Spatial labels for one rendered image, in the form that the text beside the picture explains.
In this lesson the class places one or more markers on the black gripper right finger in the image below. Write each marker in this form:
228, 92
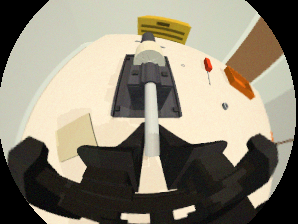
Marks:
176, 154

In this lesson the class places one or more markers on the grey metal shaft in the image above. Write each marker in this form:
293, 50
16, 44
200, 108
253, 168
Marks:
152, 144

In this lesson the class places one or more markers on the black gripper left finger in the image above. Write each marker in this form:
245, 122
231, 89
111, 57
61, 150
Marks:
124, 157

